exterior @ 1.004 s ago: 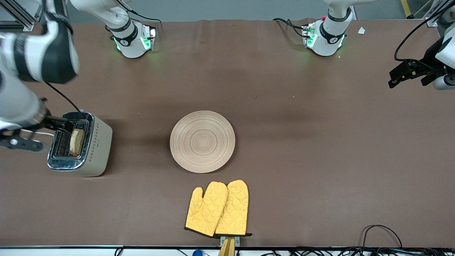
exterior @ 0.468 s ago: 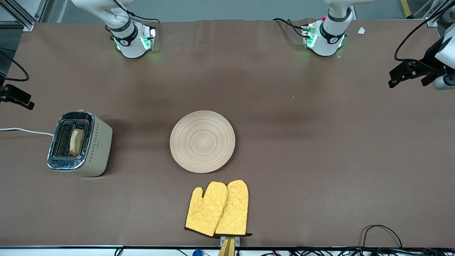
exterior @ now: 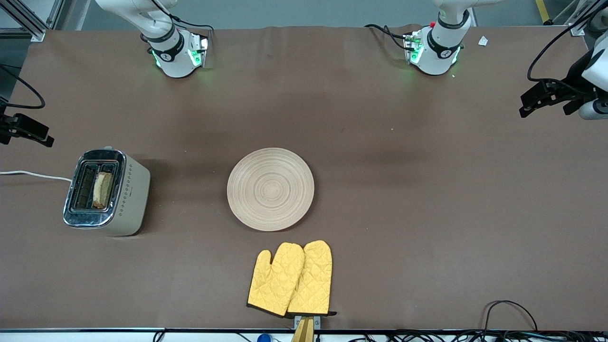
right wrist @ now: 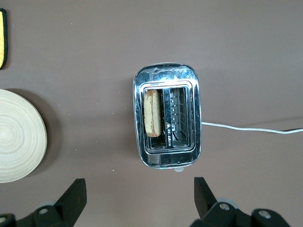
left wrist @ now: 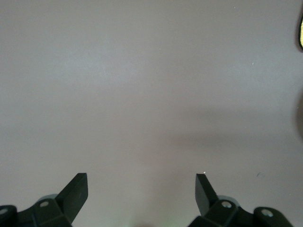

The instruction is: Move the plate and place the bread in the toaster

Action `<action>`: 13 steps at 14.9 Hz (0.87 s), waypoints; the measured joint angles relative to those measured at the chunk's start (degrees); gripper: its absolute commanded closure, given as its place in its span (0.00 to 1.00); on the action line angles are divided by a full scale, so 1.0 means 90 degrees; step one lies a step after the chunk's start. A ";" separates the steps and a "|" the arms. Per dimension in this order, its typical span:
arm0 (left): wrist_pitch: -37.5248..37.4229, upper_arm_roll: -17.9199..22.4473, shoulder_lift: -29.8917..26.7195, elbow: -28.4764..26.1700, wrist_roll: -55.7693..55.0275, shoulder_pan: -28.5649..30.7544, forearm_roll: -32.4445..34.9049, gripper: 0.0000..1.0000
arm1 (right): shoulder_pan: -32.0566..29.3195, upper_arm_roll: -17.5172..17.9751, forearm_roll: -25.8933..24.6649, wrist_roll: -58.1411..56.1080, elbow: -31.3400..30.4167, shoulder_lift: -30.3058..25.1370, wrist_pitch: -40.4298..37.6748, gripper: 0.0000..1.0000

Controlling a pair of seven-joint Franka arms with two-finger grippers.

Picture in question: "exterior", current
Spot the slice of bread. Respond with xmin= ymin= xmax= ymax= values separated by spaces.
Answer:
xmin=92 ymin=171 xmax=114 ymax=209

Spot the round wooden plate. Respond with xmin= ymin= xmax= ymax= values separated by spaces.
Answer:
xmin=227 ymin=148 xmax=315 ymax=232

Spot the chrome and beige toaster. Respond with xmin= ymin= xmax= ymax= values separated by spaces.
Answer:
xmin=63 ymin=146 xmax=151 ymax=237

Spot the yellow pole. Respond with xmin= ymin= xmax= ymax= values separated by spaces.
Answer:
xmin=535 ymin=0 xmax=554 ymax=26

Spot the brown table cover cloth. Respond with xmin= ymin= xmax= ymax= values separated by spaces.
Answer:
xmin=0 ymin=25 xmax=608 ymax=332

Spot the yellow oven mitt with thumb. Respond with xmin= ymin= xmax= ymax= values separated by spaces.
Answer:
xmin=247 ymin=249 xmax=305 ymax=318

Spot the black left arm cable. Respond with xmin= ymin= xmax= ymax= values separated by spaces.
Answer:
xmin=526 ymin=0 xmax=608 ymax=82

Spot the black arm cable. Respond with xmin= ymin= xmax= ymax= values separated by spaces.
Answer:
xmin=526 ymin=0 xmax=608 ymax=82
xmin=0 ymin=64 xmax=46 ymax=111

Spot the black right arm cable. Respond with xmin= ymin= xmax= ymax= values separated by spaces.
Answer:
xmin=0 ymin=64 xmax=46 ymax=111

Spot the white toaster power cable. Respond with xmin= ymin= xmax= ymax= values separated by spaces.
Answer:
xmin=0 ymin=170 xmax=73 ymax=183

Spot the aluminium frame profile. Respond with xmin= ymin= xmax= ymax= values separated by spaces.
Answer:
xmin=0 ymin=0 xmax=65 ymax=42
xmin=568 ymin=0 xmax=608 ymax=37

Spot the black base cable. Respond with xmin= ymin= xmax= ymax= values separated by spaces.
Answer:
xmin=171 ymin=13 xmax=215 ymax=32
xmin=365 ymin=24 xmax=410 ymax=51

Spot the black looped cable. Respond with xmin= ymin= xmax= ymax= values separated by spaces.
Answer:
xmin=484 ymin=300 xmax=539 ymax=333

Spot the yellow clamp with metal bracket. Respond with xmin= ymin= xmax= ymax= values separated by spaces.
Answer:
xmin=291 ymin=315 xmax=321 ymax=342

